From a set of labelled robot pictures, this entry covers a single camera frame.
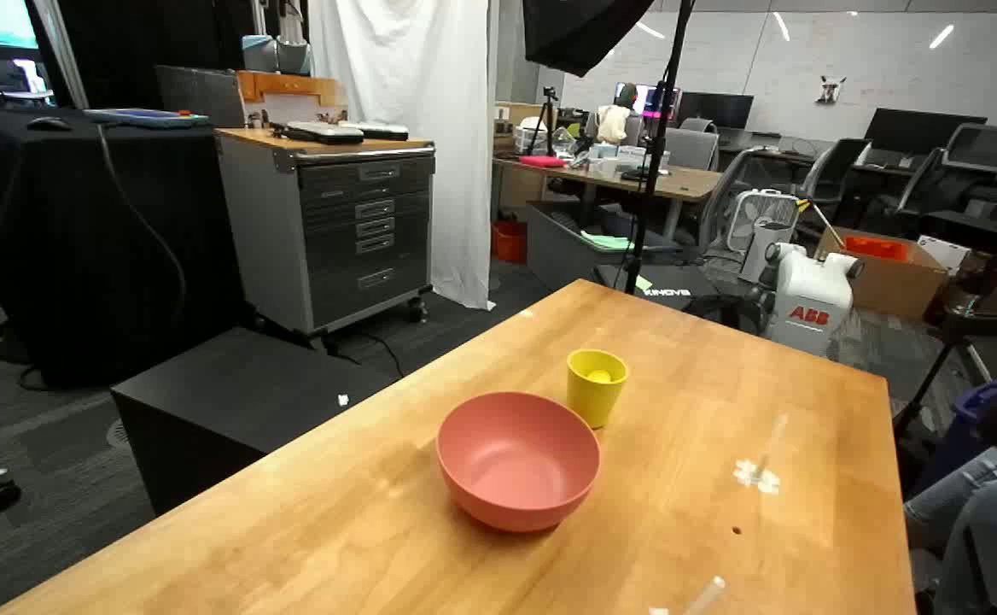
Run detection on yellow plastic cup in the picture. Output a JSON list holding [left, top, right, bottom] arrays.
[[565, 345, 631, 434]]

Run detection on pink plastic bowl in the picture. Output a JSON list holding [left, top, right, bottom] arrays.
[[433, 390, 603, 536]]

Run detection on red bucket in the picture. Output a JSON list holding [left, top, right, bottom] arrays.
[[491, 216, 532, 270]]

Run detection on grey drawer tool cabinet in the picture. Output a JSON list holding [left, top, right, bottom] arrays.
[[214, 125, 438, 341]]

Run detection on black light stand pole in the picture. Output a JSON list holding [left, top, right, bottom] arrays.
[[623, 0, 697, 296]]

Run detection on white hanging curtain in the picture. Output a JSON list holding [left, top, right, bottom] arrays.
[[303, 0, 497, 313]]

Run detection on black keyboard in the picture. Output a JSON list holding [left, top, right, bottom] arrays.
[[342, 115, 413, 142], [279, 115, 370, 147]]

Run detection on cluttered wooden desk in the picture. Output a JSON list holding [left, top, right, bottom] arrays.
[[494, 155, 726, 246]]

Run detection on black low box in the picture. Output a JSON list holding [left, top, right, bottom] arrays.
[[111, 325, 400, 515]]

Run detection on white box fan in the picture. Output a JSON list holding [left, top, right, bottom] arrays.
[[733, 183, 805, 288]]

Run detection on black photo softbox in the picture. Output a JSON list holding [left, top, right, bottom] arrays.
[[520, 0, 659, 82]]

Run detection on black desktop monitor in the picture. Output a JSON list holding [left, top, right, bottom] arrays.
[[677, 90, 757, 132]]

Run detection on white ABB box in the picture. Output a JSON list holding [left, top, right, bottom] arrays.
[[762, 243, 859, 358]]

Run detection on orange cardboard box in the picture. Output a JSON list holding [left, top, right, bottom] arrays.
[[237, 67, 347, 131]]

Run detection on grey upright panel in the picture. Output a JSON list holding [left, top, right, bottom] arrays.
[[155, 62, 247, 131]]

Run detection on brown cardboard box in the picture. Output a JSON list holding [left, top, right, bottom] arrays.
[[817, 224, 956, 325]]

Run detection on black cloth draped table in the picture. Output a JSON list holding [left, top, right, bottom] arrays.
[[0, 103, 247, 390]]

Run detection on black hanging curtain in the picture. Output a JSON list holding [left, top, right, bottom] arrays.
[[57, 0, 260, 114]]

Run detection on large black equipment case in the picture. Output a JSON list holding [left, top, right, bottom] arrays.
[[895, 121, 997, 261]]

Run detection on seated person jeans legs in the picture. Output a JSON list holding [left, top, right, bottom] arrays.
[[905, 444, 997, 615]]

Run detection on grey hanging cable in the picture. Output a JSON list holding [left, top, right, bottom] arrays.
[[92, 121, 190, 334]]

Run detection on small wall picture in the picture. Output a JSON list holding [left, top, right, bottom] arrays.
[[814, 71, 850, 108]]

